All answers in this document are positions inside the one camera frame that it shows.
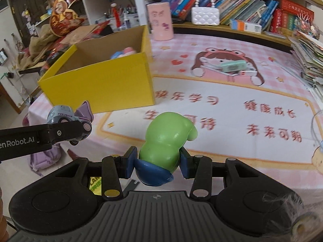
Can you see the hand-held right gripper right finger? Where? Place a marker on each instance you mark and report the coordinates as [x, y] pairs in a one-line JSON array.
[[185, 167]]

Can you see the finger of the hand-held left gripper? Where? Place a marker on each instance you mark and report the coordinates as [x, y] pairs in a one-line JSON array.
[[68, 131]]

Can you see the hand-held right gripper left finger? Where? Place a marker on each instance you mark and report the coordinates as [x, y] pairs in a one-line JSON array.
[[129, 165]]

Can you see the grey blue toy truck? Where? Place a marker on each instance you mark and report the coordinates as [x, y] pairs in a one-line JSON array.
[[60, 114]]

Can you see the green blue rounded toy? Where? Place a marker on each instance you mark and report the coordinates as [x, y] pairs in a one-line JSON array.
[[164, 141]]

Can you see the yellow cardboard box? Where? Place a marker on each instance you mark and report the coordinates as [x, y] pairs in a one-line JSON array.
[[101, 88]]

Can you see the blue plastic packet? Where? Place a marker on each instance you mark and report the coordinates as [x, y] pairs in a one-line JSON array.
[[117, 54]]

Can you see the purple backpack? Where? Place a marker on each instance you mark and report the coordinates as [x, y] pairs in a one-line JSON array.
[[45, 158]]

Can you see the yellow green packet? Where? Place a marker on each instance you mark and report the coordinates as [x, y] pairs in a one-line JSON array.
[[95, 185]]

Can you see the pink cartoon desk mat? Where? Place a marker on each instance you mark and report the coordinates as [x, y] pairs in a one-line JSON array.
[[227, 136]]

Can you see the brown towel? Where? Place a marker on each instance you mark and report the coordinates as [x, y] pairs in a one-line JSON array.
[[37, 48]]

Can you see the brown cardboard sheet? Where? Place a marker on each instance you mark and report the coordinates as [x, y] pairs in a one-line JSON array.
[[80, 34]]

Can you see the pink plush toy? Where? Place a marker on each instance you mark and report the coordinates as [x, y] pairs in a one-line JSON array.
[[129, 50]]

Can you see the red paper packet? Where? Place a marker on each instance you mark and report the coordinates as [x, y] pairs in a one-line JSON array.
[[101, 27]]

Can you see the mint green plastic item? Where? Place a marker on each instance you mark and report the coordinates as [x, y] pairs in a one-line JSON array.
[[233, 66]]

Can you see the gold red figure decoration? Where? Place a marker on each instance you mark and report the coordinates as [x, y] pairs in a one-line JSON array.
[[61, 17]]

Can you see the red dressed doll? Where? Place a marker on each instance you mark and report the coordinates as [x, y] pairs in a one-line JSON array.
[[115, 16]]

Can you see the white spray bottle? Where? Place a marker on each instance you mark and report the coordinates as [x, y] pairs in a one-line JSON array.
[[126, 20]]

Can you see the white shelf cubby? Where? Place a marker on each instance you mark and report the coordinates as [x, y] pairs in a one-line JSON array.
[[90, 7]]

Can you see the bunch of pens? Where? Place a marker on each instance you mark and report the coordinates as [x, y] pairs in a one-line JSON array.
[[130, 8]]

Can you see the dark wooden door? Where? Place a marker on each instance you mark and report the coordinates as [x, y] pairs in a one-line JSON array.
[[27, 0]]

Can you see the wooden bookshelf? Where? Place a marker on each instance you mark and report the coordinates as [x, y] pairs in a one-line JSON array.
[[214, 29]]

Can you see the pink cylinder container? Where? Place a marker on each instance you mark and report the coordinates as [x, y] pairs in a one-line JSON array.
[[160, 22]]

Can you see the white orange blue carton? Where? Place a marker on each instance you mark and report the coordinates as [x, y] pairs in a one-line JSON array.
[[246, 26]]

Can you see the stack of paper booklets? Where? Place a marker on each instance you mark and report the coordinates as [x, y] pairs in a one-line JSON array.
[[307, 55]]

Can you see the red blue thick dictionary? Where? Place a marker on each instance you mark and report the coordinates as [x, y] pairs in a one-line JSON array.
[[277, 21]]

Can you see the colourful paper ornament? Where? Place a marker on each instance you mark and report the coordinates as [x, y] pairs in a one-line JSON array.
[[306, 26]]

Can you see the large red boxed dictionary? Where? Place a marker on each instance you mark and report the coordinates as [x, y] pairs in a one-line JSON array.
[[295, 8]]

